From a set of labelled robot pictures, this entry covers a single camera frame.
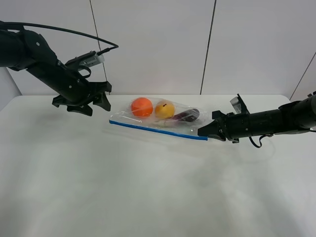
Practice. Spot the dark purple eggplant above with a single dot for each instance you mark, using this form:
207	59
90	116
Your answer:
189	115

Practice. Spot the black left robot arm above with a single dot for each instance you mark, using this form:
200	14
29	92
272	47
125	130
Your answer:
27	50

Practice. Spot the orange fruit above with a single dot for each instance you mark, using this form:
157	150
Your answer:
142	107

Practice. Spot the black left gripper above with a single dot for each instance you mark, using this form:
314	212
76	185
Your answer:
78	97

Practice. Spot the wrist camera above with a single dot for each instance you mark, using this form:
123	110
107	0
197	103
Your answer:
86	61
239	105

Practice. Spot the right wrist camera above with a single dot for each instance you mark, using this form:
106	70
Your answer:
239	105

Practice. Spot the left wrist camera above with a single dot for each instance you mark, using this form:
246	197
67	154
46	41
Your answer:
86	61

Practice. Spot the clear zip bag blue seal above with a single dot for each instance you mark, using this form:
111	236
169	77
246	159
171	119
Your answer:
168	126

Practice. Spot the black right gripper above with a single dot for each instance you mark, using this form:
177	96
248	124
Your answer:
227	127

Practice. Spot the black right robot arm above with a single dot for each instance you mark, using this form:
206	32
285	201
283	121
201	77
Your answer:
292	118

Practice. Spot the yellow pear fruit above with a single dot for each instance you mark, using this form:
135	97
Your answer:
164	109

